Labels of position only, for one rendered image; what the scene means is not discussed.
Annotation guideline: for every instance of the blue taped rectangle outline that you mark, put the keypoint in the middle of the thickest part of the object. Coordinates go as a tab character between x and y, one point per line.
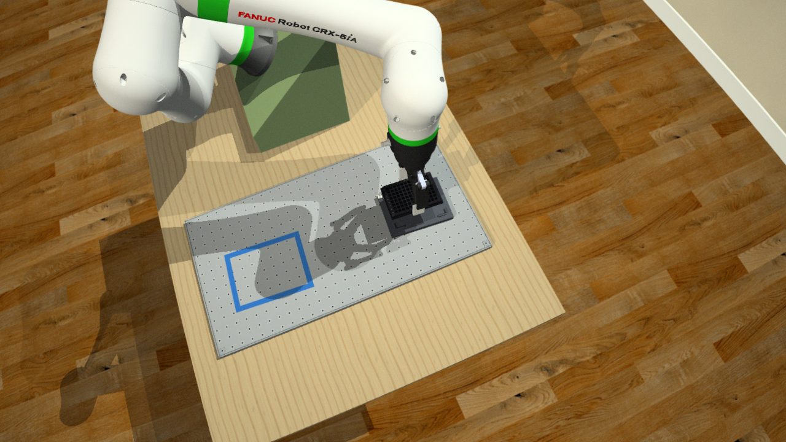
276	296

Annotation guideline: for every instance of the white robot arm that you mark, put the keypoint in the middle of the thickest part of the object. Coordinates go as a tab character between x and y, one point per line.
146	45

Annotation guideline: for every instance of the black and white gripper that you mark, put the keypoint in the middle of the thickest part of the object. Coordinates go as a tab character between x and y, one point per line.
414	171

